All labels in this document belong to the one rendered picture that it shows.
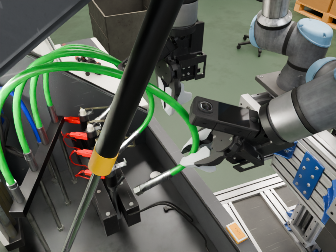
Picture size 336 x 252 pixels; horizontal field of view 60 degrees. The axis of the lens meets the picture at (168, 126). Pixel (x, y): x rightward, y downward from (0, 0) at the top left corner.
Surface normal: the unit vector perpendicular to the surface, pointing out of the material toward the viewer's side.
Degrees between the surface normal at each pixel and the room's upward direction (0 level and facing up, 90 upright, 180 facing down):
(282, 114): 59
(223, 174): 0
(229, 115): 18
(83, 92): 90
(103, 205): 0
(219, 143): 47
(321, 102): 65
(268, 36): 107
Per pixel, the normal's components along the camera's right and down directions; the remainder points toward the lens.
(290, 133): -0.27, 0.70
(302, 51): -0.61, 0.51
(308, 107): -0.67, 0.08
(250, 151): 0.66, -0.37
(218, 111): 0.22, -0.59
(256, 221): 0.00, -0.76
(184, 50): 0.46, 0.58
